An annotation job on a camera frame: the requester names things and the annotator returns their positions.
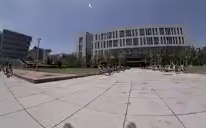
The group of parked bicycles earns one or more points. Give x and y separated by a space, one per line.
7 70

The white curved building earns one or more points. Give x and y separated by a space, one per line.
141 38

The dark glass building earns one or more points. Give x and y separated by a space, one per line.
14 43

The grey building with crane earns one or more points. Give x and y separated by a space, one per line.
39 54

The robot's own part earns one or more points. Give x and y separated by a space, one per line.
68 126
131 125

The row of trees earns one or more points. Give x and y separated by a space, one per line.
177 55

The pale stone slab plaza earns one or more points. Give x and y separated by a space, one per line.
101 100

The grass lawn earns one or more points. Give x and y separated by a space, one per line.
201 69
74 70

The row of parked bicycles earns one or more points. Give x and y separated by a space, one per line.
172 68
109 69

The raised reddish brick platform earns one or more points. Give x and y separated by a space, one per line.
41 76

